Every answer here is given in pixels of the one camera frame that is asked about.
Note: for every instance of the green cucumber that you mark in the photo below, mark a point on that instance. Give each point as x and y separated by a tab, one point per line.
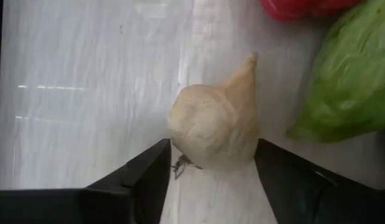
350	81

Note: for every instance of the red bell pepper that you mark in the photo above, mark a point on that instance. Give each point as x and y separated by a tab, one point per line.
298	7

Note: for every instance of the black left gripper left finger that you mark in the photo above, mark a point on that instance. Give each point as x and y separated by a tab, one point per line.
86	205

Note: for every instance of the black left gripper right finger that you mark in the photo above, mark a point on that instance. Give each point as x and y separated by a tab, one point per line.
310	199

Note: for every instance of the white garlic bulb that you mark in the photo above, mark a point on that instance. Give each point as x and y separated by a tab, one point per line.
214	124

